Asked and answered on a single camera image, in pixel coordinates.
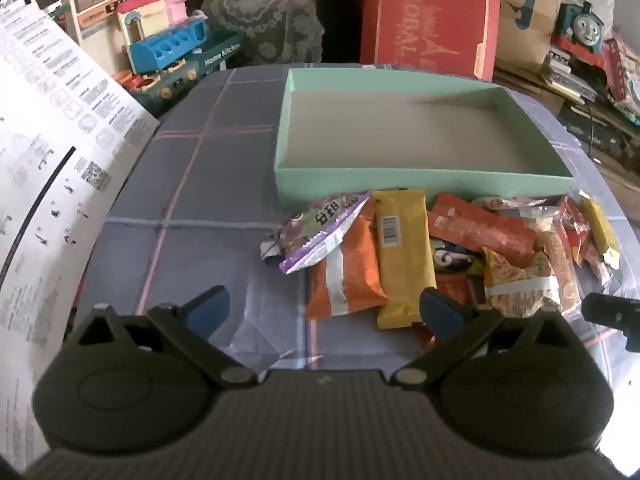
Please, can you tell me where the red cardboard box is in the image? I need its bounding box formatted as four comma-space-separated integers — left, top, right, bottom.
360, 0, 501, 81

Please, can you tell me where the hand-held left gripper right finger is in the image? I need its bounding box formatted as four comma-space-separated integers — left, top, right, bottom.
389, 287, 584, 391

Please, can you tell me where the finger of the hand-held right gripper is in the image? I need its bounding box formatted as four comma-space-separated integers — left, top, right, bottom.
581, 292, 640, 354

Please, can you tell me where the colourful picture book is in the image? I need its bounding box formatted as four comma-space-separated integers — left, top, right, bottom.
605, 35, 640, 126

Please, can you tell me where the black electronic device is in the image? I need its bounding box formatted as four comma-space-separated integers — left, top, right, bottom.
560, 102, 640, 161

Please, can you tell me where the purple snack packet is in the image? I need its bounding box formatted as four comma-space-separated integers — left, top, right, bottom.
259, 191, 372, 275

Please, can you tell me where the grey lace cushion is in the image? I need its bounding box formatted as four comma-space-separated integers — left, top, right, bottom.
200, 0, 326, 68

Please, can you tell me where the black cable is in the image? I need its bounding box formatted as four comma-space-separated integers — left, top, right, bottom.
582, 100, 601, 156

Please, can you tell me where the beige toy kitchen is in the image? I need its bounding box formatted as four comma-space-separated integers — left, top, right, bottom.
55, 0, 186, 56

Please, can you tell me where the stack of books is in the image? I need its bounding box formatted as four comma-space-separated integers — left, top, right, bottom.
542, 45, 601, 101

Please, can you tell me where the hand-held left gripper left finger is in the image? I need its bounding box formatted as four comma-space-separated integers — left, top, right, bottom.
74, 285, 258, 391

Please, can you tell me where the blue pink toy sink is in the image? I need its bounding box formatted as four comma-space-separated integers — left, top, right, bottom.
117, 0, 208, 76

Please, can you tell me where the orange white-band snack packet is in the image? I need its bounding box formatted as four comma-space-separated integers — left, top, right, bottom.
306, 205, 390, 321

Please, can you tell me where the white printed paper sheet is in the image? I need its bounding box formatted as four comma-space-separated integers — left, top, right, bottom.
0, 0, 161, 461

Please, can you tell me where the brown blue-print cardboard box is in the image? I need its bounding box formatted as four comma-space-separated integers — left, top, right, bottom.
492, 0, 571, 73

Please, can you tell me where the blue toy train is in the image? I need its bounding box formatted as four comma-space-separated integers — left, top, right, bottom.
552, 0, 613, 68

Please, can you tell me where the green cardboard box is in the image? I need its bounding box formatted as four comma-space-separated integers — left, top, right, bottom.
273, 68, 574, 209

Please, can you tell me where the pile of assorted snacks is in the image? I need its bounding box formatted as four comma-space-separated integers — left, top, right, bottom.
417, 191, 623, 348

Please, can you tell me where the yellow long snack packet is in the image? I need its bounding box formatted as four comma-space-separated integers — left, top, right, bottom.
374, 188, 437, 330

